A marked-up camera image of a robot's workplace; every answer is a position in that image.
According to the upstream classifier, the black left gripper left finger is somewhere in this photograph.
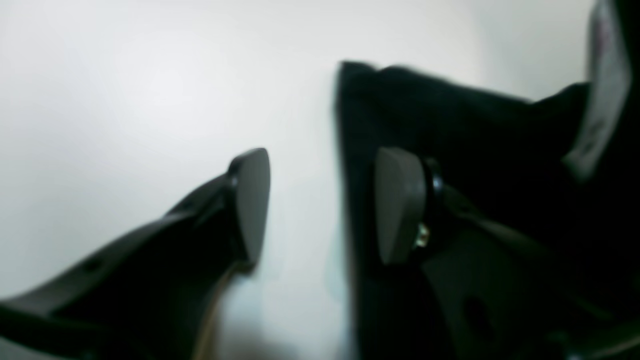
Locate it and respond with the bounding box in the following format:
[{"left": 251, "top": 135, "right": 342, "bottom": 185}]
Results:
[{"left": 1, "top": 148, "right": 271, "bottom": 360}]

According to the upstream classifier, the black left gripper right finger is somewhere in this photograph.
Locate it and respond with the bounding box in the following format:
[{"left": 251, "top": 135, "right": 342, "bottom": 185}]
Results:
[{"left": 375, "top": 146, "right": 639, "bottom": 360}]

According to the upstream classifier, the black T-shirt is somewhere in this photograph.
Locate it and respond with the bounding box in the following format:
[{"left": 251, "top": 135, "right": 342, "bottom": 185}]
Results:
[{"left": 336, "top": 0, "right": 640, "bottom": 360}]

